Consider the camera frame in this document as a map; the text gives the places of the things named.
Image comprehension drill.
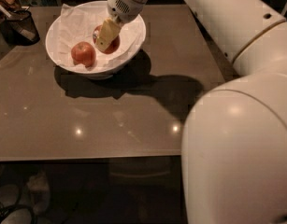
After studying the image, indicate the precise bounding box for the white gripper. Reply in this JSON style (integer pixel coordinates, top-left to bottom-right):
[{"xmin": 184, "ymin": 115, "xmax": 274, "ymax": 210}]
[{"xmin": 95, "ymin": 0, "xmax": 144, "ymax": 52}]

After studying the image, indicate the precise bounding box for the red apple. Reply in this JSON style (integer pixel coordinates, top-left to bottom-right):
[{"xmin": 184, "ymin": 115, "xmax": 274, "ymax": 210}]
[
  {"xmin": 93, "ymin": 25, "xmax": 120, "ymax": 54},
  {"xmin": 71, "ymin": 41, "xmax": 96, "ymax": 67}
]

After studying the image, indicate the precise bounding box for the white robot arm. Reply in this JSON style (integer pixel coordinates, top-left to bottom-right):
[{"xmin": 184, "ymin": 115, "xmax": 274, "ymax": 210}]
[{"xmin": 181, "ymin": 0, "xmax": 287, "ymax": 224}]

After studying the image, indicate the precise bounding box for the white ceramic bowl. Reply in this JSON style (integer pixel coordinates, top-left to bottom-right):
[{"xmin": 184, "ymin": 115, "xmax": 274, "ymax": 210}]
[{"xmin": 45, "ymin": 0, "xmax": 147, "ymax": 80}]

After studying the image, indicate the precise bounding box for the white paper liner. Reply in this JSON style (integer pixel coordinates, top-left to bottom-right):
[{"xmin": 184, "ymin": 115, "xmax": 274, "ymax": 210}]
[{"xmin": 57, "ymin": 3, "xmax": 145, "ymax": 72}]

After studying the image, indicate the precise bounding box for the black mesh basket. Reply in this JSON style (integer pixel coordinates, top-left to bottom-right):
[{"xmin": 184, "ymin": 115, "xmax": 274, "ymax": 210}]
[{"xmin": 0, "ymin": 10, "xmax": 40, "ymax": 46}]

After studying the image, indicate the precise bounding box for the white cloth on floor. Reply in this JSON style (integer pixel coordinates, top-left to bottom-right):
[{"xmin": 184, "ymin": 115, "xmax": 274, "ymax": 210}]
[{"xmin": 26, "ymin": 171, "xmax": 50, "ymax": 215}]

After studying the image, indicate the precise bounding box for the brush handle in basket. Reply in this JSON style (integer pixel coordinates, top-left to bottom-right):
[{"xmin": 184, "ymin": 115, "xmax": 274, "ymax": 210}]
[{"xmin": 0, "ymin": 4, "xmax": 40, "ymax": 46}]

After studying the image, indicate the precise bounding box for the black cable on floor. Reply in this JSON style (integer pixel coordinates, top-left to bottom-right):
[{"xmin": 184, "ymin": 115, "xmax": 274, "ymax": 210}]
[{"xmin": 0, "ymin": 184, "xmax": 38, "ymax": 224}]

